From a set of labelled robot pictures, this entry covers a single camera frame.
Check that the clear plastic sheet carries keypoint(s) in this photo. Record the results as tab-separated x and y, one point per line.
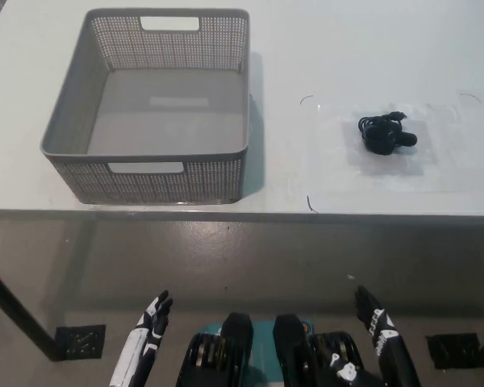
447	169

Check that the teal robot body plate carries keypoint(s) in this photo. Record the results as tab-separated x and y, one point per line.
264	346

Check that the grey perforated plastic basket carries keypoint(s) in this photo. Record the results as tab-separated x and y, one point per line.
84	121

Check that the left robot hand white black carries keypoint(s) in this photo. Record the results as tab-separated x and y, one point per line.
145	334

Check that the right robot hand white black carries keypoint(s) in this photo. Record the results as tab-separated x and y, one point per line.
381	330

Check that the robot left black ribbed block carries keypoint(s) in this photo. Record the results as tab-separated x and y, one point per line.
222	354

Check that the robot black ribbed block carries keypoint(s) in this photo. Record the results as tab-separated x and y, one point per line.
298	350
222	354

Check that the robot right black ribbed block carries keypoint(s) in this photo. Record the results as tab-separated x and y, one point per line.
298	350

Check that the black table leg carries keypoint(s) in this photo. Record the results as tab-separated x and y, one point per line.
20	314

